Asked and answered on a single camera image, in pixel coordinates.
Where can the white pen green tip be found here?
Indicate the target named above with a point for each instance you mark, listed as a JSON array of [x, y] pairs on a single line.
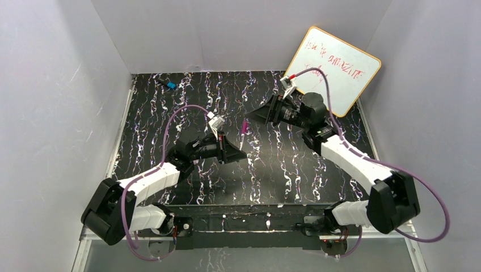
[[241, 142]]

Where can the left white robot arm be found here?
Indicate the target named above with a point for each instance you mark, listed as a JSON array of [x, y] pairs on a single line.
[[115, 208]]

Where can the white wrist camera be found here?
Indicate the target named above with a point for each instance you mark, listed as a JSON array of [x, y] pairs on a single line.
[[215, 122], [289, 85]]

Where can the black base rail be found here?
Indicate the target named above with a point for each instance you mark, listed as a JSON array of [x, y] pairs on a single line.
[[303, 226]]

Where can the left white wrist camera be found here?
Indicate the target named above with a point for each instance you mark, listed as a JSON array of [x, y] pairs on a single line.
[[215, 122]]

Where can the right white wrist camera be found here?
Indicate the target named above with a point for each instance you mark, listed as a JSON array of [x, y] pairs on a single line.
[[289, 85]]

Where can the blue capped black marker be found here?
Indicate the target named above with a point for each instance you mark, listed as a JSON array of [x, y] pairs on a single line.
[[168, 84]]

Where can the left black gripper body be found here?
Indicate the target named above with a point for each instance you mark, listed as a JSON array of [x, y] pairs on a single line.
[[222, 149]]

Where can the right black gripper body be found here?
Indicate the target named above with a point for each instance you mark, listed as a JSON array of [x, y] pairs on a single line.
[[273, 110]]

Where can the white whiteboard orange frame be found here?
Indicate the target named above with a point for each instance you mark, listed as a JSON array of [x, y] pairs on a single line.
[[348, 69]]

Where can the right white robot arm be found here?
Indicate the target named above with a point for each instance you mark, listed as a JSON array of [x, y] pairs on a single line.
[[392, 197]]

